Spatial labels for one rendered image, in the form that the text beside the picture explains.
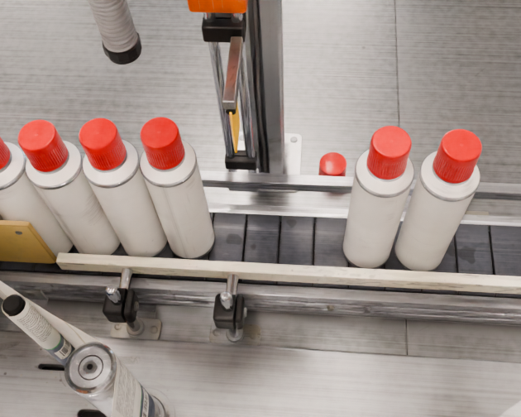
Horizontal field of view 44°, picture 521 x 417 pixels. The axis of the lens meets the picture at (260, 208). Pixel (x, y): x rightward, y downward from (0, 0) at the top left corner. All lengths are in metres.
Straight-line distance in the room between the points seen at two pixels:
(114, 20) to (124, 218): 0.19
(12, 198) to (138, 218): 0.12
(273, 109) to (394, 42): 0.31
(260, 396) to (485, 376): 0.22
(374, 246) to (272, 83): 0.19
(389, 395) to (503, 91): 0.46
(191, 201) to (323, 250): 0.18
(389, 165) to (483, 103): 0.39
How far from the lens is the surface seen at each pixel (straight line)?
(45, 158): 0.58
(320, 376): 0.66
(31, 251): 0.71
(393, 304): 0.70
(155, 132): 0.55
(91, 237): 0.68
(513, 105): 0.92
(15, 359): 0.72
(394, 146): 0.53
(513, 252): 0.75
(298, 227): 0.72
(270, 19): 0.60
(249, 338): 0.72
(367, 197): 0.57
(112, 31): 0.59
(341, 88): 0.90
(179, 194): 0.59
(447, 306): 0.71
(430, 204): 0.59
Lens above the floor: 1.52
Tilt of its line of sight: 61 degrees down
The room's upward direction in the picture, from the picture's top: 5 degrees counter-clockwise
